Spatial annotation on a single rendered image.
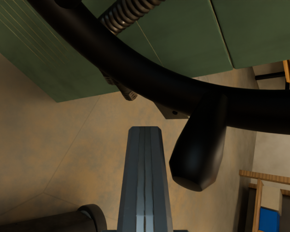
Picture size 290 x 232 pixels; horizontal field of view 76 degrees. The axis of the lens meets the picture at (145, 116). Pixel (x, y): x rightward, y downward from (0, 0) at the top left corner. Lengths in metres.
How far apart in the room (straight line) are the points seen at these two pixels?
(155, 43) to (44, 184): 0.71
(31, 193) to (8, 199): 0.07
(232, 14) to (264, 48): 0.07
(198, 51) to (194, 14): 0.06
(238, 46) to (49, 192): 0.83
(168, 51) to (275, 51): 0.16
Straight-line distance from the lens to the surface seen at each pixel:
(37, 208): 0.91
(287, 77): 3.33
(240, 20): 0.30
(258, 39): 0.32
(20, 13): 0.57
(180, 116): 0.42
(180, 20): 0.32
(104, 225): 0.86
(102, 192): 1.04
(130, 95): 0.32
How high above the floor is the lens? 0.81
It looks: 43 degrees down
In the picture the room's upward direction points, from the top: 88 degrees clockwise
